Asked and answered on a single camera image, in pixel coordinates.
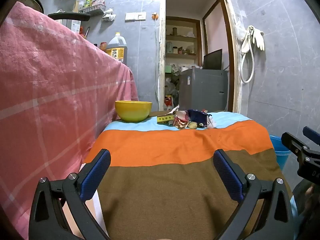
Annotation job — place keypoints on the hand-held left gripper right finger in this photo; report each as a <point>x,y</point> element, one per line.
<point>228,175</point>

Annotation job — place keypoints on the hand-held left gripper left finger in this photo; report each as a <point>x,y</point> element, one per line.
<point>96,172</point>

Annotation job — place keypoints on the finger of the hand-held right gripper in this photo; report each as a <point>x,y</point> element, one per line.
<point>311,133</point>
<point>293,145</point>

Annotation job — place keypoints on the blue plastic basin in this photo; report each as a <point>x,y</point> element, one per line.
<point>280,155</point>

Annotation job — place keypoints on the white wrapper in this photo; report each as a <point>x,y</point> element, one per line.
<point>212,123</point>

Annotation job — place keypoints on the red wrapper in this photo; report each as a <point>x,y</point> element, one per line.
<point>181,122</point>

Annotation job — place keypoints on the small yellow box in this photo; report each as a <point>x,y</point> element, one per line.
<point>165,118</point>

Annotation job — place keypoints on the striped orange blue brown blanket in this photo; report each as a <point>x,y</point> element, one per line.
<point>175,142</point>

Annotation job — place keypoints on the yellow bowl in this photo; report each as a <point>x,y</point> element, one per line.
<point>132,112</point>

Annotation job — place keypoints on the grey refrigerator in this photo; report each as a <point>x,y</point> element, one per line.
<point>202,90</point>

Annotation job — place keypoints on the pink checked cloth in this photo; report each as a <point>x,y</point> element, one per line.
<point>50,92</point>

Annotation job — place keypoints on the red white sack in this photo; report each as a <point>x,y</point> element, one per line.
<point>168,102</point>

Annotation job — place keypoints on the crumpled grey plastic bags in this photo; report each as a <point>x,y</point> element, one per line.
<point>172,86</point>

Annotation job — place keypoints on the pale rubber gloves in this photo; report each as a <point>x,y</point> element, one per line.
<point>258,40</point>

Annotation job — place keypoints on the black monitor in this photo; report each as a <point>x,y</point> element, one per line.
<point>212,60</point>

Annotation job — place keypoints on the green box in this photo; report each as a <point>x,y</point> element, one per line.
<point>168,69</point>

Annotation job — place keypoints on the clear plastic bag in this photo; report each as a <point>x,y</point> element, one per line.
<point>240,32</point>

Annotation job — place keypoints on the large oil jug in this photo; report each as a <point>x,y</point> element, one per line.
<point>116,47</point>

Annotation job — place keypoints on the red hanging item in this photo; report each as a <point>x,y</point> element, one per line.
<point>85,32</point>

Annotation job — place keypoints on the teal canister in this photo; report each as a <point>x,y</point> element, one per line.
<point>169,47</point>

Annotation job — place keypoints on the wooden shelf unit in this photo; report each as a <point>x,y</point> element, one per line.
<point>180,37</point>

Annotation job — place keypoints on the tan jar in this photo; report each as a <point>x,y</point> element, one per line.
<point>174,31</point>

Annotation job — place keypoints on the white crumpled bag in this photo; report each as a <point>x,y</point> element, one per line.
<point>109,15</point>

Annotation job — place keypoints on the black curved bar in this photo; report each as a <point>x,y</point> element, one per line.
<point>70,16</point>

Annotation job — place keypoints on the dark metal pot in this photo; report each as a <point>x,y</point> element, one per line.
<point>32,3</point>

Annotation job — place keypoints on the wooden door frame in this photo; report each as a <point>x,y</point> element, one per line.
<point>162,55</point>

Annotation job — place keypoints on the white wall switch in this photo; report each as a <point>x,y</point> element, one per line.
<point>130,16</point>

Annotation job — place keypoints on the white wall socket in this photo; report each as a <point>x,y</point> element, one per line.
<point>140,16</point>

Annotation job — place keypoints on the metal wall shelf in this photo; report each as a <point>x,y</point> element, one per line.
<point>91,10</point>

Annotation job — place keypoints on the orange wall hook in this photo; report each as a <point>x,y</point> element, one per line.
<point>155,16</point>

